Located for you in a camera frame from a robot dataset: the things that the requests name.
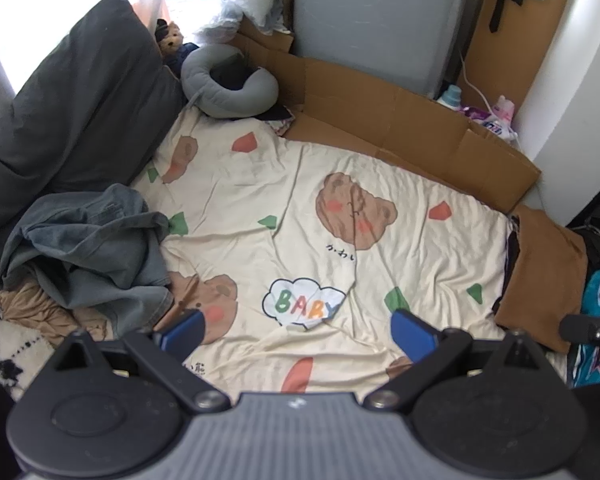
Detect blue denim pants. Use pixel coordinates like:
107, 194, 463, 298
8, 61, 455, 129
0, 183, 177, 338

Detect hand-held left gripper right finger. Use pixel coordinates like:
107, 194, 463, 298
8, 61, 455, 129
362, 309, 551, 413

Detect brown cardboard sheet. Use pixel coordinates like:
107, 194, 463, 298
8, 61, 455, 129
232, 15, 542, 216

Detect blue cap detergent bottle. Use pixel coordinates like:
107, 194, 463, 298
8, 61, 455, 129
436, 85, 463, 111

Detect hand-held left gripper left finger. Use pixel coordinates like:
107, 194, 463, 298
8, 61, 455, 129
55, 309, 232, 415

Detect beige cloth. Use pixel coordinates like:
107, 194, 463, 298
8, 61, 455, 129
0, 280, 111, 341

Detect brown wooden board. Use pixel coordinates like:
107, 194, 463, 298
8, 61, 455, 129
455, 0, 578, 111

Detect detergent bottles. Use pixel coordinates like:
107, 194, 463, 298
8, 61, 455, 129
457, 50, 521, 141

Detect black and white blanket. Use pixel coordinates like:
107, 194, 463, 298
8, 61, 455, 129
0, 317, 56, 401

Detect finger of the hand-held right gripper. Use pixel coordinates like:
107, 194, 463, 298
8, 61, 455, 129
560, 314, 600, 353

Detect brown folded garment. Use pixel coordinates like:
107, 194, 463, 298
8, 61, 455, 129
494, 205, 588, 353

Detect floral patterned cloth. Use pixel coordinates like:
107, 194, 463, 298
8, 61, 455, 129
257, 105, 296, 136

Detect grey neck pillow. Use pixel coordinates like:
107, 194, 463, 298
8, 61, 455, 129
180, 44, 280, 120

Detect cream bear print bed sheet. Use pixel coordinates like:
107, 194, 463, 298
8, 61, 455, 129
130, 105, 571, 396

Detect pink detergent bottle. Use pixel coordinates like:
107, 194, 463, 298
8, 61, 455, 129
482, 95, 518, 138

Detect brown teddy bear toy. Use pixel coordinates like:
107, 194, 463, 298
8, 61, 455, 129
154, 19, 201, 78

